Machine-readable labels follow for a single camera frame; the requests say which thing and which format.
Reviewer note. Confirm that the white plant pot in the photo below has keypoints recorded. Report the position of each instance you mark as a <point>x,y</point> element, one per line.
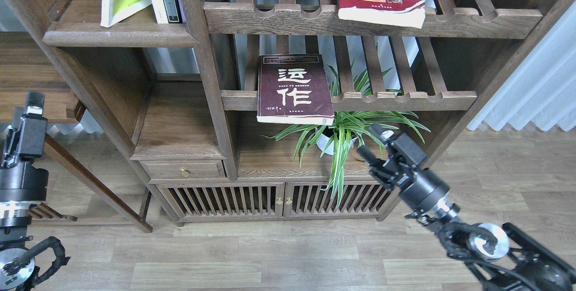
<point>327,143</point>

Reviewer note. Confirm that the brass drawer knob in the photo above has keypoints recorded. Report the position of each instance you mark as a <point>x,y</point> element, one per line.
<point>184,172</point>

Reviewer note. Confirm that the wooden slatted rack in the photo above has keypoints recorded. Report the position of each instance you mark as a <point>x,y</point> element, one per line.
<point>43,213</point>

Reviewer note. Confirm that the green spider plant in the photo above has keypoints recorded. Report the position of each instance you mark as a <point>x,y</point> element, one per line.
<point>346,124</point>

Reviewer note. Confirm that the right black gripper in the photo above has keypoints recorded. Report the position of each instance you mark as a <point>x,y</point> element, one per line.
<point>422,190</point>

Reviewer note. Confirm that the white curtain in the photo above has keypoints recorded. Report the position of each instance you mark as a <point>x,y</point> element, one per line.
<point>542,90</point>

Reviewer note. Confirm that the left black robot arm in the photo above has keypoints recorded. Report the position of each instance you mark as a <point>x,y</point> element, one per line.
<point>21,268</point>

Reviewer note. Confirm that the dark red book white characters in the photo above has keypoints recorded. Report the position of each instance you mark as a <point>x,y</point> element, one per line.
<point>293,89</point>

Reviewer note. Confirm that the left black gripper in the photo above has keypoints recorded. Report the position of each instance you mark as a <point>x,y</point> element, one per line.
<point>23,186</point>

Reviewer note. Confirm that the dark wooden bookshelf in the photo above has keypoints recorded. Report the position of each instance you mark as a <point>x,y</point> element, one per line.
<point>184,95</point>

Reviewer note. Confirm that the wooden side table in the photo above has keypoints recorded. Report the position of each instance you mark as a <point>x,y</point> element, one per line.
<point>24,68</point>

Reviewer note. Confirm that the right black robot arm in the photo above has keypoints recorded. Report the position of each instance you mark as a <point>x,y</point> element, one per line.
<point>502,258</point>

